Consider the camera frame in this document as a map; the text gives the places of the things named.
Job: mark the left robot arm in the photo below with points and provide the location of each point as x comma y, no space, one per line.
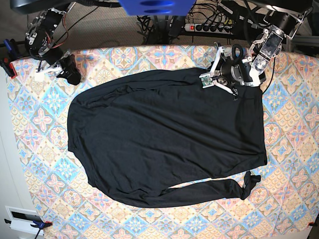
282,25

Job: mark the blue clamp bottom left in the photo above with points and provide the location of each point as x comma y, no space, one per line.
37,224

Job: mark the black t-shirt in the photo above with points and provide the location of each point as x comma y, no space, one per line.
158,139

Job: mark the white wall vent box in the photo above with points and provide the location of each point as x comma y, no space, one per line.
22,219

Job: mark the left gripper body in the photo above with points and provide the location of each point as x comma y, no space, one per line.
229,74

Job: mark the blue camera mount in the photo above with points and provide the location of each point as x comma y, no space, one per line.
157,7

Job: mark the black clamp bottom right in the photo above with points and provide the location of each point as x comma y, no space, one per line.
312,224

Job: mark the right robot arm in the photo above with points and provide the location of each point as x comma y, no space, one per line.
41,46

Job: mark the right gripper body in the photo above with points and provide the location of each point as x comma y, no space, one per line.
69,70

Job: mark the white power strip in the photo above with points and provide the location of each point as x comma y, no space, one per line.
212,28

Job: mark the patterned colourful tablecloth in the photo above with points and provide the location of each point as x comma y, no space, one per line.
286,200

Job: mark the red blue clamp top left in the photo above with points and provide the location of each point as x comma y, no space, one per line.
12,52

